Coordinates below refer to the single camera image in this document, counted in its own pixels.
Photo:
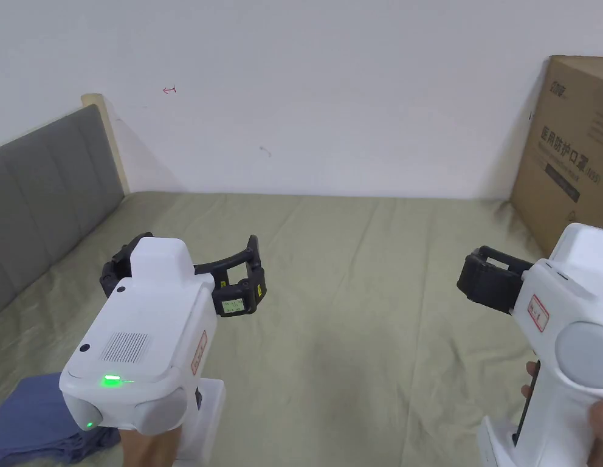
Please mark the brown cardboard carton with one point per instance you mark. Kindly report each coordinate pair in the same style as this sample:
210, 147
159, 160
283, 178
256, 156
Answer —
569, 160

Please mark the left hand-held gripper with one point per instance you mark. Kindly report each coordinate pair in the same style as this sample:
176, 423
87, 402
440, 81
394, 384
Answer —
146, 311

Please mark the person's left hand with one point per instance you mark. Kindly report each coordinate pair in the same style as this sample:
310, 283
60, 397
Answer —
148, 450

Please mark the bed with pale green sheet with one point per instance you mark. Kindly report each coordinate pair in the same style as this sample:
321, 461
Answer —
355, 301

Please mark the dark blue garment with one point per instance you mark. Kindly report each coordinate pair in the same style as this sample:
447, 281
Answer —
34, 418

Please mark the grey padded headboard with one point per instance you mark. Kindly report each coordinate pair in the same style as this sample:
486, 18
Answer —
44, 194

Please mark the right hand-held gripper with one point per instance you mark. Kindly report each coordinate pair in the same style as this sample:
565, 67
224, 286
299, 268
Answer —
578, 311

